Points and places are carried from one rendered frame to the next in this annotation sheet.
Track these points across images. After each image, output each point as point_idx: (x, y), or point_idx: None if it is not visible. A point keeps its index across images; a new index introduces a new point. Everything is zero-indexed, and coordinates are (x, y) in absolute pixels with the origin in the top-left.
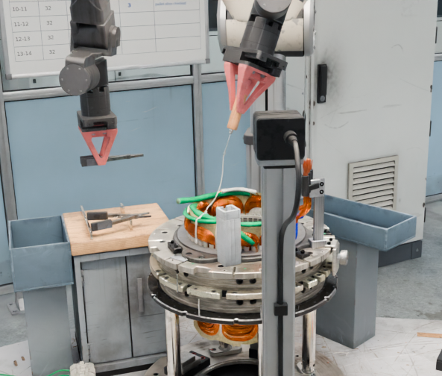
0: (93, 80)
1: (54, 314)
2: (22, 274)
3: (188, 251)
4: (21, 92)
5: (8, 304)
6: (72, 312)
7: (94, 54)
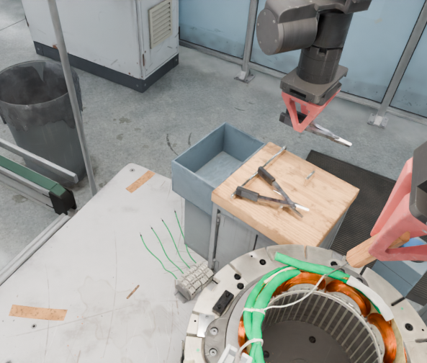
0: (292, 42)
1: (203, 221)
2: (178, 184)
3: (218, 326)
4: None
5: (371, 113)
6: (404, 146)
7: (315, 3)
